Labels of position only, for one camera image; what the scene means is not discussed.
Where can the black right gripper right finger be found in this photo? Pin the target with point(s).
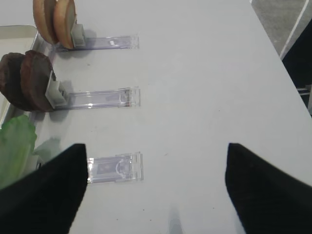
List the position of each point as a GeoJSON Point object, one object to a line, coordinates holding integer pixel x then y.
{"type": "Point", "coordinates": [266, 199]}

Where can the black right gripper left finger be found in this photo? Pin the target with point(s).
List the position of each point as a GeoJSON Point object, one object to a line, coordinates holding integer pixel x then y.
{"type": "Point", "coordinates": [46, 201]}

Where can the brown meat patty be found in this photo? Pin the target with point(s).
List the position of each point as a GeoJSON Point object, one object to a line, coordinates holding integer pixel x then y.
{"type": "Point", "coordinates": [34, 77]}
{"type": "Point", "coordinates": [10, 86]}

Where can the green lettuce leaf upright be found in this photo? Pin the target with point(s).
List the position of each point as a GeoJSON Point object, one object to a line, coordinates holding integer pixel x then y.
{"type": "Point", "coordinates": [17, 141]}

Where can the clear lettuce pusher track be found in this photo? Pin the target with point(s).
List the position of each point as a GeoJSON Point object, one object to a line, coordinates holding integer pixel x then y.
{"type": "Point", "coordinates": [114, 168]}

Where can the clear patty pusher track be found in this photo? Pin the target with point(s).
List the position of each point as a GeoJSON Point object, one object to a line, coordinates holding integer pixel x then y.
{"type": "Point", "coordinates": [61, 99]}

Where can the clear bun pusher track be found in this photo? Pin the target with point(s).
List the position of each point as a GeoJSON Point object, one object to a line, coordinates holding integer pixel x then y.
{"type": "Point", "coordinates": [83, 43]}

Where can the white metal tray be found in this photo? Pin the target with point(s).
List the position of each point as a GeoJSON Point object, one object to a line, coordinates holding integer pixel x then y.
{"type": "Point", "coordinates": [21, 38]}

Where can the bun slice outer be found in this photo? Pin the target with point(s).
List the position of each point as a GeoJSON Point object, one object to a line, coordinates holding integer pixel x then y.
{"type": "Point", "coordinates": [63, 20]}

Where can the bun slice near rail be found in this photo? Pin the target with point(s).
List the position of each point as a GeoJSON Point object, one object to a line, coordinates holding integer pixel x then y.
{"type": "Point", "coordinates": [43, 13]}

